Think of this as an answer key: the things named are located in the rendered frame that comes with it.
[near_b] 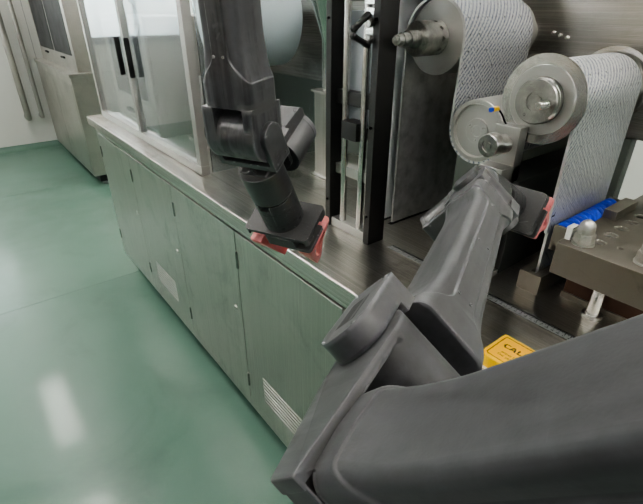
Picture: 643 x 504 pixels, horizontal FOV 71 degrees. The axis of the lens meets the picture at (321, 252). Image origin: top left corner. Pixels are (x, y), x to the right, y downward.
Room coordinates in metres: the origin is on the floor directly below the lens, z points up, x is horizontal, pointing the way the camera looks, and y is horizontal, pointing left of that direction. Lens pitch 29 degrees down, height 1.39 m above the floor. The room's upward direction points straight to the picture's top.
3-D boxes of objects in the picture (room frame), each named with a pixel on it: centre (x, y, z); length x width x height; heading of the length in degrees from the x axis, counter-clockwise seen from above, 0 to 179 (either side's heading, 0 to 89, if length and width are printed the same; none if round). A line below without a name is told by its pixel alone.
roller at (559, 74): (0.88, -0.48, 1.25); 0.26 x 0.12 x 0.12; 128
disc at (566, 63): (0.80, -0.38, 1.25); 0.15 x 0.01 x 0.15; 38
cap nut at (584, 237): (0.69, -0.45, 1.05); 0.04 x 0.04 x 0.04
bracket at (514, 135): (0.80, -0.33, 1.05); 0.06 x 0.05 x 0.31; 128
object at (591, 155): (0.82, -0.51, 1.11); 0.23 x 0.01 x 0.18; 128
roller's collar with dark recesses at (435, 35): (0.98, -0.21, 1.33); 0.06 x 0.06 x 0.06; 38
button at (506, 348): (0.53, -0.29, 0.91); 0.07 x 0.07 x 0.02; 38
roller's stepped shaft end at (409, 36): (0.95, -0.16, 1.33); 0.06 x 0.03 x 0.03; 128
